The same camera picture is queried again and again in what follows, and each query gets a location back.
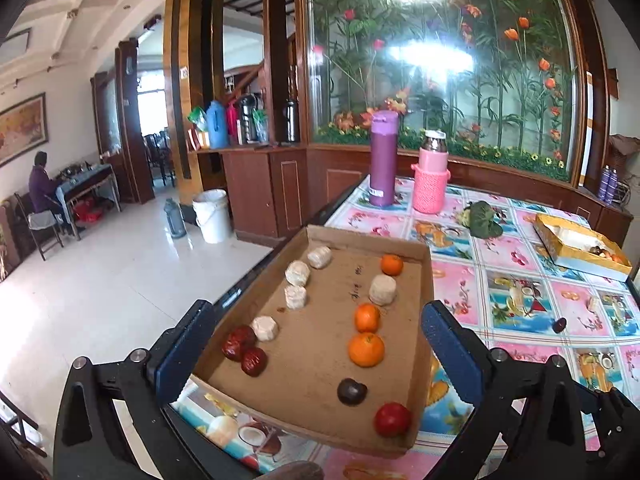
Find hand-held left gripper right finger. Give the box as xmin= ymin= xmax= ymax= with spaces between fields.
xmin=421 ymin=300 xmax=608 ymax=480

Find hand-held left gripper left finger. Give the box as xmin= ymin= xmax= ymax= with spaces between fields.
xmin=52 ymin=299 xmax=217 ymax=480

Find round beige cake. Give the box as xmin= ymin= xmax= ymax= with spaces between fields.
xmin=284 ymin=284 xmax=307 ymax=312
xmin=368 ymin=274 xmax=398 ymax=307
xmin=284 ymin=260 xmax=311 ymax=287
xmin=250 ymin=316 xmax=279 ymax=343
xmin=307 ymin=245 xmax=333 ymax=269

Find small red fruit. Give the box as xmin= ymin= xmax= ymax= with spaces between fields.
xmin=374 ymin=402 xmax=413 ymax=438

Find dark purple plum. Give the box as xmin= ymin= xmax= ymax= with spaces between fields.
xmin=336 ymin=378 xmax=369 ymax=407

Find brown cardboard box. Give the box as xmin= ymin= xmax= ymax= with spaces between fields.
xmin=192 ymin=225 xmax=435 ymax=459

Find grey thermos jug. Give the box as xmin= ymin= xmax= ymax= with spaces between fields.
xmin=164 ymin=198 xmax=188 ymax=239

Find green leafy vegetable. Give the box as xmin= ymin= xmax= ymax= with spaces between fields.
xmin=459 ymin=201 xmax=504 ymax=239

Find white plastic bucket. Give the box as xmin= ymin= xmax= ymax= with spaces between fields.
xmin=192 ymin=189 xmax=233 ymax=244

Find yellow cardboard box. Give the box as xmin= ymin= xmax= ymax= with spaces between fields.
xmin=532 ymin=212 xmax=633 ymax=282

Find red bags under desk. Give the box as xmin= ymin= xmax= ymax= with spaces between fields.
xmin=72 ymin=197 xmax=115 ymax=223

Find pink bottle with knit sleeve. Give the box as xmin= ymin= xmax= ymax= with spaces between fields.
xmin=411 ymin=130 xmax=452 ymax=213

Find wooden cabinet counter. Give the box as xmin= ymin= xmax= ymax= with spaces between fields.
xmin=189 ymin=141 xmax=633 ymax=251

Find dark wooden desk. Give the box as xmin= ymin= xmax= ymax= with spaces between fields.
xmin=55 ymin=162 xmax=122 ymax=226

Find dark dining chairs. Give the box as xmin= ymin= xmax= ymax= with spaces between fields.
xmin=143 ymin=130 xmax=177 ymax=188

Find purple thermos bottle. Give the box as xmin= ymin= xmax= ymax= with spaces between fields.
xmin=369 ymin=110 xmax=399 ymax=207

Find blue thermos jug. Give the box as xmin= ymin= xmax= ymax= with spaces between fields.
xmin=206 ymin=101 xmax=230 ymax=149

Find red thermos jug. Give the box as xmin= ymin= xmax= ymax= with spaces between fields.
xmin=226 ymin=105 xmax=241 ymax=147

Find cup with green leaves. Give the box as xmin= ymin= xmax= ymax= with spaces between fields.
xmin=252 ymin=109 xmax=271 ymax=143

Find black and steel kettle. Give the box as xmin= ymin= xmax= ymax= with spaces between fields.
xmin=236 ymin=94 xmax=261 ymax=145

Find black steel thermos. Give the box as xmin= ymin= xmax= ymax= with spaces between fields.
xmin=284 ymin=100 xmax=301 ymax=143

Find wicker basket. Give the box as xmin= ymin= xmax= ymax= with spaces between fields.
xmin=607 ymin=134 xmax=640 ymax=208

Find wooden pillar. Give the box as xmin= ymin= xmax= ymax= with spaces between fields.
xmin=164 ymin=0 xmax=228 ymax=208

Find decorative flower glass panel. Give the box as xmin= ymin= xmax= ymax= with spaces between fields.
xmin=295 ymin=0 xmax=608 ymax=191

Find metal frame chair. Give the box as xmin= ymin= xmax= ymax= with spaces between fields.
xmin=14 ymin=191 xmax=83 ymax=262

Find framed wall painting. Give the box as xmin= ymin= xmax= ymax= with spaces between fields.
xmin=0 ymin=92 xmax=49 ymax=168

